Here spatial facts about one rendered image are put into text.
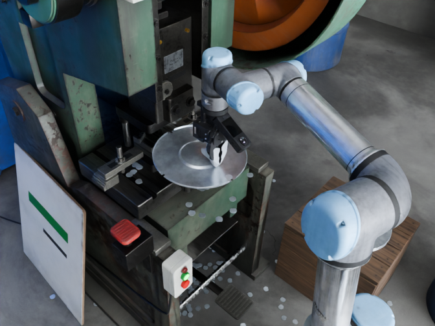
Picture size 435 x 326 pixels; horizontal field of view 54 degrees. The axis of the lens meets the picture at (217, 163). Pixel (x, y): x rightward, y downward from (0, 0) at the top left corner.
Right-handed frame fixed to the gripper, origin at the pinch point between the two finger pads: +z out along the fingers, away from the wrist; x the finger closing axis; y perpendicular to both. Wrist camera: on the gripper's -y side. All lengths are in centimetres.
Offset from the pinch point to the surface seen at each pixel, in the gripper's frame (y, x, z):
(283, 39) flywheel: 4.1, -33.0, -26.8
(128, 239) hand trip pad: 0.3, 34.3, 3.6
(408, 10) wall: 59, -330, 63
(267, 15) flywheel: 13.3, -36.5, -30.5
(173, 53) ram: 17.6, -0.1, -29.3
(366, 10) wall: 98, -330, 73
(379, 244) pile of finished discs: -43, -46, 44
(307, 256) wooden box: -23, -30, 54
